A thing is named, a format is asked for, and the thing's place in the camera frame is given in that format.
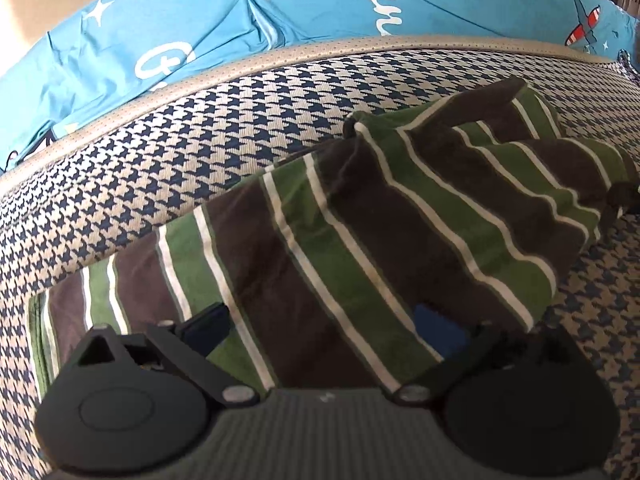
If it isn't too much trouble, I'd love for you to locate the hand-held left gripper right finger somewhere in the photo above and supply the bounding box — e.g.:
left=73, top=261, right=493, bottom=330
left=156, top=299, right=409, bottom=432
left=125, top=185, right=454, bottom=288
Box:
left=392, top=303, right=594, bottom=407

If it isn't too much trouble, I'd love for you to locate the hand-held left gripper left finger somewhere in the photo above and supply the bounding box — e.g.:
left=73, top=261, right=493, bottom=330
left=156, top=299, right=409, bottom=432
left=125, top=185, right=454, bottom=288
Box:
left=75, top=303, right=262, bottom=408

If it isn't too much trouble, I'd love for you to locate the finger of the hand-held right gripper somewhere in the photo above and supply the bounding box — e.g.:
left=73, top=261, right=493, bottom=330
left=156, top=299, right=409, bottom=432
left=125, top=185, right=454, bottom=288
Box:
left=597, top=180, right=640, bottom=233

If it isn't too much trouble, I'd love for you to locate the green brown striped t-shirt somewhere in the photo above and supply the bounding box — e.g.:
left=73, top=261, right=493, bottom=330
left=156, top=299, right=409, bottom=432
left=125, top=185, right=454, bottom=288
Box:
left=27, top=76, right=640, bottom=397

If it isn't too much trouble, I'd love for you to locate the houndstooth sofa seat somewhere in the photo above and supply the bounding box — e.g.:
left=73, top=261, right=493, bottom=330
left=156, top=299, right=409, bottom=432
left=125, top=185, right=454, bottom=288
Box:
left=0, top=35, right=640, bottom=480

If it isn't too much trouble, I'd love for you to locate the blue script print sofa cushion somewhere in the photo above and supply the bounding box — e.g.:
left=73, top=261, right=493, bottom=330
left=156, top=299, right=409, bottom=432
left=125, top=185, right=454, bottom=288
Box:
left=227, top=0, right=640, bottom=69

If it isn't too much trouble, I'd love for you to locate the blue star print sofa cushion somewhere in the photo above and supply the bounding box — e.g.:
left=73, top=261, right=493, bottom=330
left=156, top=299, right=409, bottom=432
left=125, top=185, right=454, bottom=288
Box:
left=0, top=0, right=282, bottom=167

